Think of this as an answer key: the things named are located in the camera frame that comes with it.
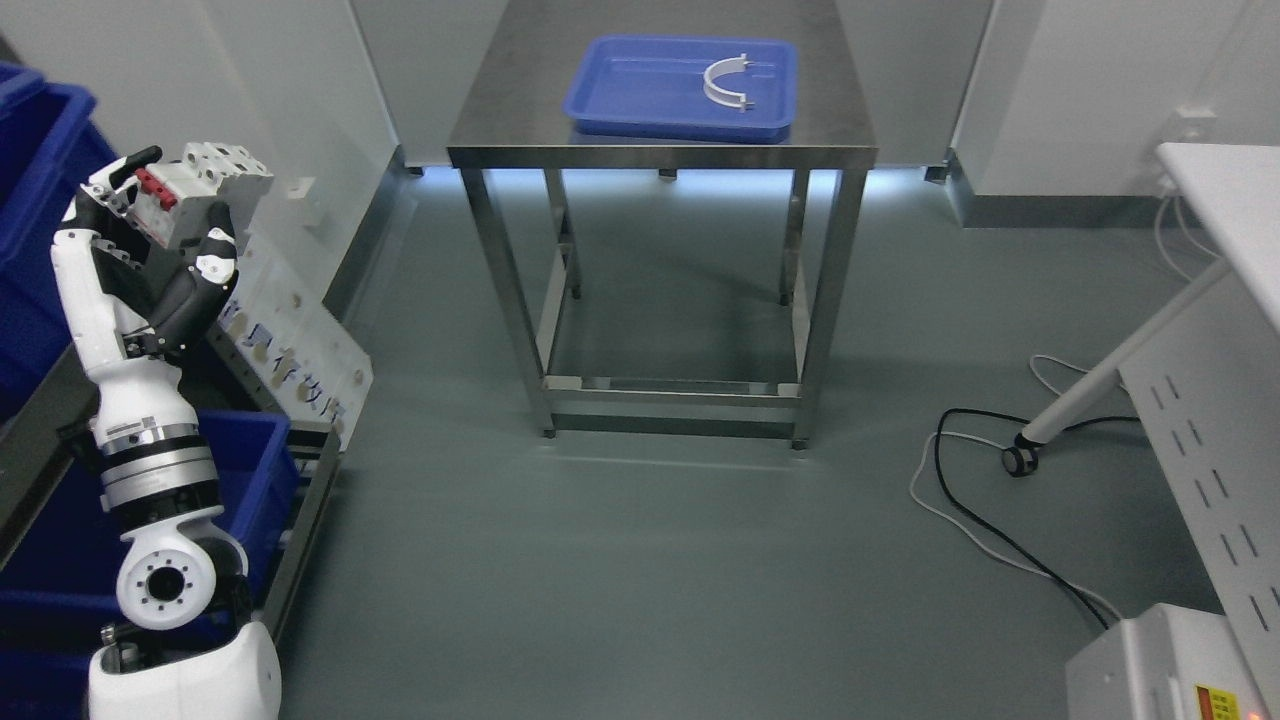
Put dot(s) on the blue plastic tray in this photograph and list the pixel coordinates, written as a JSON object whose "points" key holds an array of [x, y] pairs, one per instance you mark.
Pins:
{"points": [[649, 86]]}

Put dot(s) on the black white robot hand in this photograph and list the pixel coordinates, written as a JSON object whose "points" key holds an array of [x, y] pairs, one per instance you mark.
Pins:
{"points": [[133, 308]]}

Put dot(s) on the white cart table top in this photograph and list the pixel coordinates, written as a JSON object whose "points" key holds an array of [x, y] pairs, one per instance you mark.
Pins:
{"points": [[1234, 191]]}

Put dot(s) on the white semicircular clamp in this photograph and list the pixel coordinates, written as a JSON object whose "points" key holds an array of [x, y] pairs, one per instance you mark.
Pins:
{"points": [[722, 95]]}

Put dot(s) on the stainless steel table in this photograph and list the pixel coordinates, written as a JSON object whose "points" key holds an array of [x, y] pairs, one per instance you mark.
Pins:
{"points": [[658, 286]]}

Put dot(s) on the white cart leg with caster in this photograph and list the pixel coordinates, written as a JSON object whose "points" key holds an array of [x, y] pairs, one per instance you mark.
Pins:
{"points": [[1021, 458]]}

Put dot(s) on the white panel with blue text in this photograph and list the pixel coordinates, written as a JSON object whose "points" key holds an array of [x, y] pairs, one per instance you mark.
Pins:
{"points": [[304, 358]]}

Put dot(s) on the white wall socket box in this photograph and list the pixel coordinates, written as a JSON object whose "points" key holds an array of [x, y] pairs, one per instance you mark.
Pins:
{"points": [[1189, 124]]}

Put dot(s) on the white perforated cart panel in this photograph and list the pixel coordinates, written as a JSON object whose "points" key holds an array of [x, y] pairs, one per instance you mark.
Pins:
{"points": [[1205, 388]]}

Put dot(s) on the white machine box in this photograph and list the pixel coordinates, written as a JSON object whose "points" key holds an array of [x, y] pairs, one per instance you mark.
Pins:
{"points": [[1168, 663]]}

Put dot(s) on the upper blue storage bin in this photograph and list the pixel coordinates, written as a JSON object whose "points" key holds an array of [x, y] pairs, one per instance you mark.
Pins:
{"points": [[49, 144]]}

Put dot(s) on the grey circuit breaker red switch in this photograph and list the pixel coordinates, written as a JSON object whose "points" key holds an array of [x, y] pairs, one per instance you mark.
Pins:
{"points": [[173, 203]]}

